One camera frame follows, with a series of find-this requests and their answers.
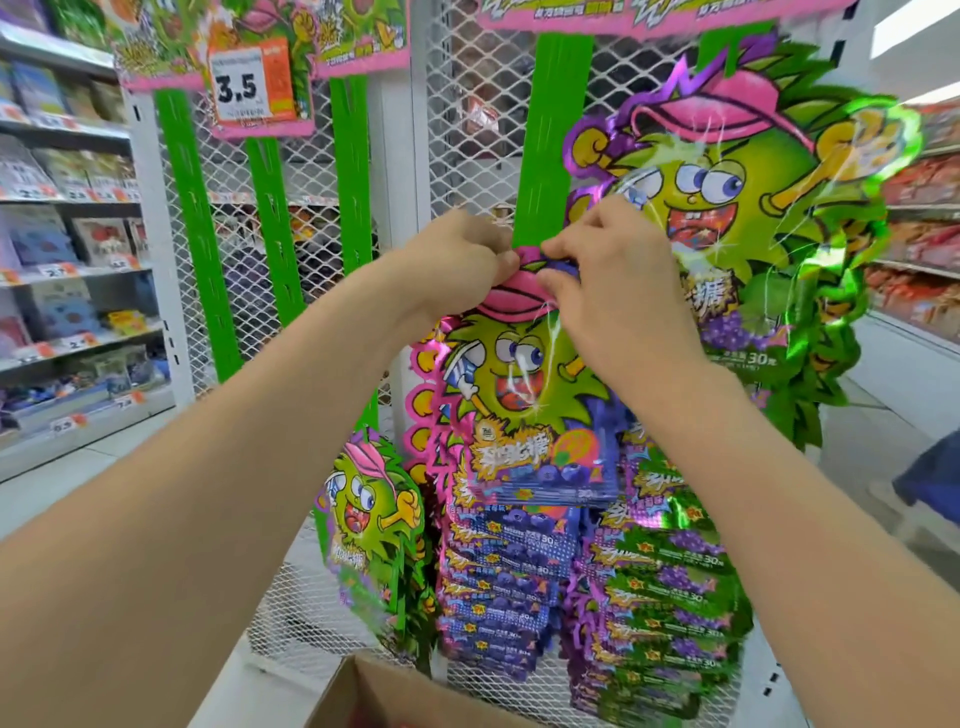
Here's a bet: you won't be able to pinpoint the white store shelf unit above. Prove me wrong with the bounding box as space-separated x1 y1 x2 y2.
0 18 198 483

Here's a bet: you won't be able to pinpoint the bunch of small green packets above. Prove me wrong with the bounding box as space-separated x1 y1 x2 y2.
315 427 441 672

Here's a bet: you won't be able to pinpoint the person's right hand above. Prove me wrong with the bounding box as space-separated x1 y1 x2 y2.
535 196 711 393

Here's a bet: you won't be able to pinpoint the stack of purple-green candy packets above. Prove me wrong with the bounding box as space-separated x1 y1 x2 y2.
561 438 756 725

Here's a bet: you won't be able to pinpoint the wide pink header card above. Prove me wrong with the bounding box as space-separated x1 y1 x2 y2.
475 0 858 40

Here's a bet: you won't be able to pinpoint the rows of assorted snack packets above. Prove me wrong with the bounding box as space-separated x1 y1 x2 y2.
0 0 170 432

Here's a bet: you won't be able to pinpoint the green hanging display strip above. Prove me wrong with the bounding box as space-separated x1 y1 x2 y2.
328 73 381 432
153 88 246 385
512 33 595 250
243 137 309 329

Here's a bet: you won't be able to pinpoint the person's left hand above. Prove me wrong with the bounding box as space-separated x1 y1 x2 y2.
390 208 521 333

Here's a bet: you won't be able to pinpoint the ceiling strip light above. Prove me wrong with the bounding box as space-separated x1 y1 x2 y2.
870 0 960 60

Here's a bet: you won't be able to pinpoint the orange price tag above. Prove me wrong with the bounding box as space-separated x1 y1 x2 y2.
207 37 299 126

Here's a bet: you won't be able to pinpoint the pink-edged cartoon header card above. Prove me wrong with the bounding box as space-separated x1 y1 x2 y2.
309 0 413 81
191 0 318 141
111 0 207 93

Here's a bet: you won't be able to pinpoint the brown cardboard box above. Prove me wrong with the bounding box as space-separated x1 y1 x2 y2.
303 651 543 728

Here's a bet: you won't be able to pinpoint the store shelf with red packets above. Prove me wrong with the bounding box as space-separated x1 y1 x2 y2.
861 96 960 348

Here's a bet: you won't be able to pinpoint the person's right forearm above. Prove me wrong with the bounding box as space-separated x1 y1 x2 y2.
621 352 960 728

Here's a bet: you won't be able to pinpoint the blue monster candy packet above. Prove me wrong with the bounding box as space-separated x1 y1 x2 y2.
406 247 630 508

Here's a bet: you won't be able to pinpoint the stack of blue candy packets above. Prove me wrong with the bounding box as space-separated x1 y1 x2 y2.
436 495 585 682

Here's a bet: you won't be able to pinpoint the bunch of large green packets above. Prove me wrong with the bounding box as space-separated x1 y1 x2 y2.
561 30 925 453

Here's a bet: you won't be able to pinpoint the person's left forearm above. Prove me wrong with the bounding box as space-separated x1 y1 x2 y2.
0 258 421 728

